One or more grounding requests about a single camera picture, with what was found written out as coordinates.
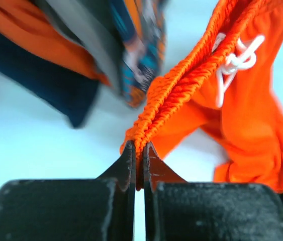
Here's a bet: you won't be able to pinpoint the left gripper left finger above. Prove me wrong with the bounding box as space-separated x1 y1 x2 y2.
0 141 136 241

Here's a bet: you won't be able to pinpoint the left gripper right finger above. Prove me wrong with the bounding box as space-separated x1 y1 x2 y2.
143 143 283 240

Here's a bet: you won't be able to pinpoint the bright orange shorts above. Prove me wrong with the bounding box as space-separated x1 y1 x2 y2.
125 1 283 193

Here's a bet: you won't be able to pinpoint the navy blue shorts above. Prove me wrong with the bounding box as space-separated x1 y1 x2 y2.
0 33 99 129

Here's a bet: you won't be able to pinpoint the patterned blue orange shorts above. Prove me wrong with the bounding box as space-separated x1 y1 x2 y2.
110 1 167 108

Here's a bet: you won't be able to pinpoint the grey shorts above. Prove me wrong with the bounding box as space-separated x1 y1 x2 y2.
33 0 124 95

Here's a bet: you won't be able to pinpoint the dark orange hanging shorts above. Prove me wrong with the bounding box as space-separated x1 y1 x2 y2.
0 0 111 86

